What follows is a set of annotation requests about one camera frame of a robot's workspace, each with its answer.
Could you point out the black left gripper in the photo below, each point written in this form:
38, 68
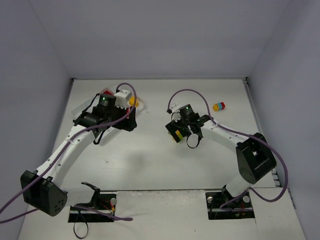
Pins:
127, 122

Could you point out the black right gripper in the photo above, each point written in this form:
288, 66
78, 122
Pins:
176, 130

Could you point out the green blue yellow lego stack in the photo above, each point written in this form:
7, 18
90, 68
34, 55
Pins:
177, 136

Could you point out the yellow curved lego brick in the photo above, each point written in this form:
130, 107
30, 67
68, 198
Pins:
133, 102

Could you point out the red flower lego brick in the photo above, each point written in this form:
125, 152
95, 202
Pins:
108, 93

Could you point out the red curved lego brick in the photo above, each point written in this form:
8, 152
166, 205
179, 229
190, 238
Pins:
127, 113

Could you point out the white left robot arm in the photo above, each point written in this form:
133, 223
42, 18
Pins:
43, 187

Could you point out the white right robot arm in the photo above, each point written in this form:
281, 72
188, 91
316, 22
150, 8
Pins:
254, 159

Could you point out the yellow blue red lego stack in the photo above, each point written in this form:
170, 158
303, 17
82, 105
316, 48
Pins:
219, 106

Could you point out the clear plastic divided tray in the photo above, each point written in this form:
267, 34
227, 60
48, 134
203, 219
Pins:
98, 110

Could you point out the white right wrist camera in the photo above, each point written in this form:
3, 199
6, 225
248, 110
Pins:
173, 110

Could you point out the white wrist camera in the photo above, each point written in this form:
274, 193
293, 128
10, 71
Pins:
173, 110
122, 99

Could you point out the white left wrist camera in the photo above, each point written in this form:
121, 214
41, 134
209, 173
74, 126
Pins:
122, 99

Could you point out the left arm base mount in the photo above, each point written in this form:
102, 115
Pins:
106, 204

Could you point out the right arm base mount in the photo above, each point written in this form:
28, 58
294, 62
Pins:
218, 207

